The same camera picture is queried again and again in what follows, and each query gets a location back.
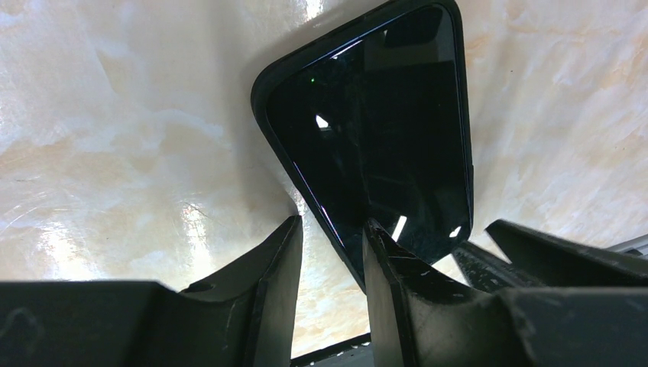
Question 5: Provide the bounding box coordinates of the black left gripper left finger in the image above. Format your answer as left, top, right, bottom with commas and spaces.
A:
1, 216, 303, 366

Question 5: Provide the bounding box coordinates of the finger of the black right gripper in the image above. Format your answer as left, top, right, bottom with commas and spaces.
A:
486, 219, 647, 287
452, 242, 537, 291

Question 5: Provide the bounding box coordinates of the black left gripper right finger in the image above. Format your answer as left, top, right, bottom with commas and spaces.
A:
363, 220, 647, 366

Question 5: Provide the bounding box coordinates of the black phone case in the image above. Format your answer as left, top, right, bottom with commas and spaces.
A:
250, 0, 475, 292

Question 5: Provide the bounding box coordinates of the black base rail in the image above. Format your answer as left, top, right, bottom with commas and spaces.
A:
290, 333, 374, 367

